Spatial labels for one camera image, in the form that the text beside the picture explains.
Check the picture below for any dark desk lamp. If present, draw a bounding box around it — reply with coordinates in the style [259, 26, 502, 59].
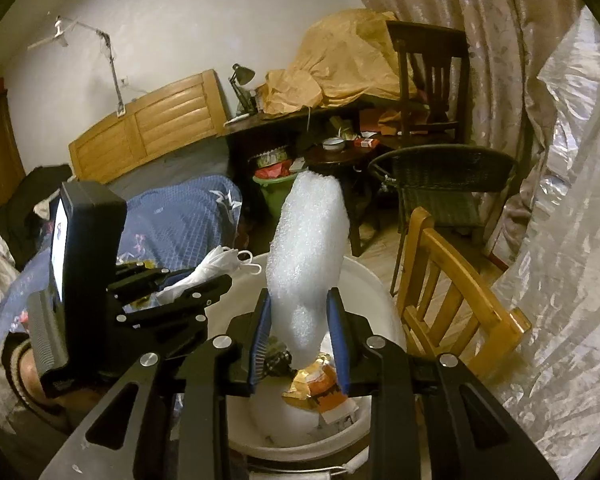
[228, 63, 261, 117]

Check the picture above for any black wicker chair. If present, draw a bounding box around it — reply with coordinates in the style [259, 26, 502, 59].
[367, 144, 520, 261]

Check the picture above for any orange cover cloth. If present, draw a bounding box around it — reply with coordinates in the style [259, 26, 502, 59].
[257, 7, 421, 116]

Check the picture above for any blue star checked blanket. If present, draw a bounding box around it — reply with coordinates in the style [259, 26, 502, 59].
[0, 175, 243, 361]

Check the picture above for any white ceiling fan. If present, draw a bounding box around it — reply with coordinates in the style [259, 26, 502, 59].
[27, 17, 78, 51]

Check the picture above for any grey bed mattress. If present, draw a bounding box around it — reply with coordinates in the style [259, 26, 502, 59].
[107, 137, 231, 196]

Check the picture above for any beige patterned curtain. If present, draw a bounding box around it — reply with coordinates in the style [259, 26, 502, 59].
[337, 0, 586, 261]

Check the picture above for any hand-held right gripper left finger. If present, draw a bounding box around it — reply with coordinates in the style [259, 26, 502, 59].
[39, 287, 276, 480]

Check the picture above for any dark wooden desk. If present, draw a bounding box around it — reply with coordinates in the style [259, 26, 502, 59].
[222, 97, 431, 211]

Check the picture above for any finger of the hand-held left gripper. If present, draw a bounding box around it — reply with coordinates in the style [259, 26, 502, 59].
[107, 265, 173, 306]
[116, 276, 233, 356]

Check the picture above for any light wooden chair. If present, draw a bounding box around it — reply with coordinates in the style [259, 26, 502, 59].
[392, 206, 532, 378]

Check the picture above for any wooden bed headboard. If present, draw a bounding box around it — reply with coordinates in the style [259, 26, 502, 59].
[69, 70, 228, 183]

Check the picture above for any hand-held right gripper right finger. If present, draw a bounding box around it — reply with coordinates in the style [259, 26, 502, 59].
[325, 287, 561, 480]

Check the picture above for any dark wooden chair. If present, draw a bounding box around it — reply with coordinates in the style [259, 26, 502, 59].
[385, 20, 473, 143]

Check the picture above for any green plastic bin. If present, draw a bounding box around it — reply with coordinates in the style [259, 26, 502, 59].
[252, 170, 301, 221]

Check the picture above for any round dark table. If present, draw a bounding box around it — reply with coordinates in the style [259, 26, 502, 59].
[302, 142, 381, 256]

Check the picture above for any silver crinkled cover cloth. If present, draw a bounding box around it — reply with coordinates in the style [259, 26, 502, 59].
[472, 5, 600, 480]

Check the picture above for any black clothes pile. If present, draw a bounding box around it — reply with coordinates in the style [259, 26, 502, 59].
[0, 165, 73, 266]

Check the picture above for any white bubble wrap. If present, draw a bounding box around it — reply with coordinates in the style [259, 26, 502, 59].
[265, 170, 351, 368]

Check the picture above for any white plastic bucket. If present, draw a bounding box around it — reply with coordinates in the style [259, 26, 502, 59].
[205, 252, 411, 480]

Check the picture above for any person's left forearm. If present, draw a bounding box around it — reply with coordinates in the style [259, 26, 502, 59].
[0, 330, 106, 441]

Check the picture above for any orange white plastic bag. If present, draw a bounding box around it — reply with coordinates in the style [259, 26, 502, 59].
[282, 352, 358, 428]

